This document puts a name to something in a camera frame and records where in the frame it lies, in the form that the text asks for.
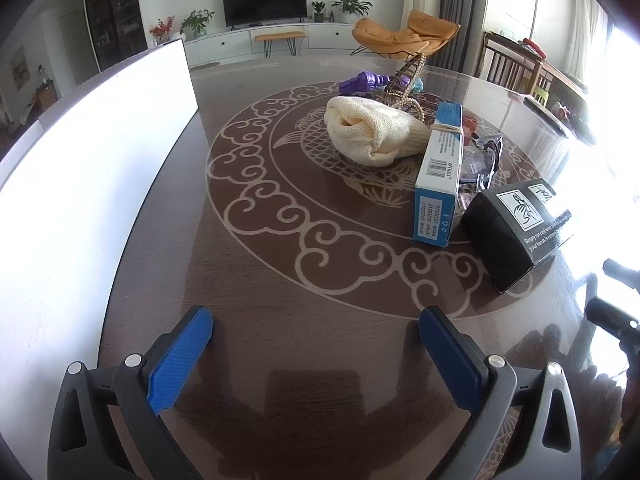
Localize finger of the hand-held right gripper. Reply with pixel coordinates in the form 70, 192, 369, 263
602, 258, 640, 286
586, 296, 640, 356

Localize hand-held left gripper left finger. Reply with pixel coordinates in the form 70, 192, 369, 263
47, 305, 216, 480

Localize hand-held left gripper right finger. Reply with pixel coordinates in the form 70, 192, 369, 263
417, 306, 583, 480

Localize black printed box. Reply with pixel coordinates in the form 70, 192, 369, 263
459, 178, 573, 295

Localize blue and white carton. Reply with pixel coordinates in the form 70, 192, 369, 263
413, 101, 463, 248

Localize white board panel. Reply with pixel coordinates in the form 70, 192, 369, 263
0, 37, 200, 441

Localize pearl hair claw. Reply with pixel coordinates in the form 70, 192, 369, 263
372, 52, 428, 123

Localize purple and teal plastic toy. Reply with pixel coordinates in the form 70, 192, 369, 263
339, 72, 425, 96

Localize brown patterned glass desktop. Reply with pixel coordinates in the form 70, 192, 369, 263
97, 52, 640, 480

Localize wooden dining chair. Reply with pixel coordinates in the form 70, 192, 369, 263
481, 31, 546, 93

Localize cream knit hat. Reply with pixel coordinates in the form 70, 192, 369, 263
324, 96, 432, 167

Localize white television cabinet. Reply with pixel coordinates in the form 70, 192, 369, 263
180, 22, 361, 66

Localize beige and grey curtains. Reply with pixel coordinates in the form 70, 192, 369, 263
405, 0, 488, 78

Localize orange lounge chair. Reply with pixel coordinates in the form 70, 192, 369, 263
351, 10, 461, 58

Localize red flower arrangement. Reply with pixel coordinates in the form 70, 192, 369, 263
150, 16, 176, 44

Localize green potted plant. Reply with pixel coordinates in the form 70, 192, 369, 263
181, 9, 215, 38

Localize wooden bench with metal legs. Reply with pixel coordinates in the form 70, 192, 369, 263
253, 31, 307, 57

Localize dark glass display cabinet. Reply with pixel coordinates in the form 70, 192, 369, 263
82, 0, 151, 73

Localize large leafy potted plant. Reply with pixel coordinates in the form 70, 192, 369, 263
331, 0, 373, 23

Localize black television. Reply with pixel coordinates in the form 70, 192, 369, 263
222, 0, 308, 27

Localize clear frame glasses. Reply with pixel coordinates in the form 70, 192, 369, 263
457, 130, 505, 211

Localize framed wall painting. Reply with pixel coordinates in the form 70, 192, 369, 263
11, 46, 32, 92

